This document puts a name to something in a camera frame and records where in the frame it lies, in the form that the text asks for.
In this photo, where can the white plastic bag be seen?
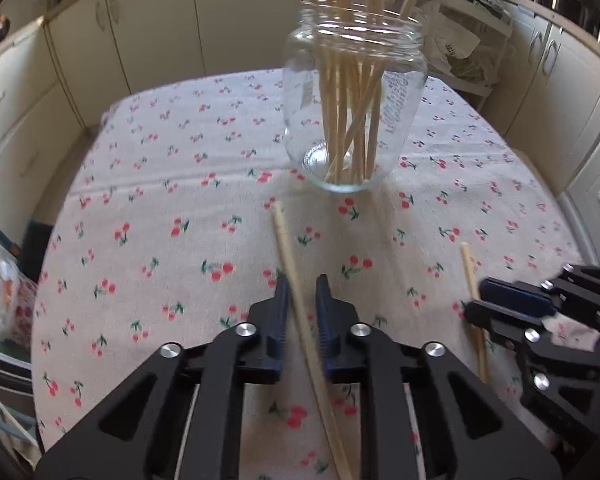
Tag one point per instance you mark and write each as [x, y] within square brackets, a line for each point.
[455, 45]

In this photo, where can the clear plastic bag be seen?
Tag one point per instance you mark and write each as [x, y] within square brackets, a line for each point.
[0, 290]

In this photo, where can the white storage cart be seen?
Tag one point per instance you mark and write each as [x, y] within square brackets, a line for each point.
[480, 20]

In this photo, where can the wooden chopstick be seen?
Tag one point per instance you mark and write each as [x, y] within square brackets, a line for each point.
[292, 270]
[470, 275]

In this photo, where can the clear glass jar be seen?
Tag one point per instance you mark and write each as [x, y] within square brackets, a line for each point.
[300, 110]

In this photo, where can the light wooden frame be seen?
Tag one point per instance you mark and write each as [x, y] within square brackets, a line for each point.
[15, 425]

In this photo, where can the bunch of wooden chopsticks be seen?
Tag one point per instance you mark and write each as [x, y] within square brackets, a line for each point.
[337, 100]

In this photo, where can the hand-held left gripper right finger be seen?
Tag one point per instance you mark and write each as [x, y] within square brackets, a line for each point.
[325, 320]

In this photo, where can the cherry print tablecloth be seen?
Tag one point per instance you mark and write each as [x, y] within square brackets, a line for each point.
[180, 185]

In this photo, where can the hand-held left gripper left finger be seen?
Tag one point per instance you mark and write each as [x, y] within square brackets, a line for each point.
[281, 320]

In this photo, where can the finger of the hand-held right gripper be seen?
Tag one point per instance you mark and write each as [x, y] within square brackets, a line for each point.
[500, 322]
[510, 291]

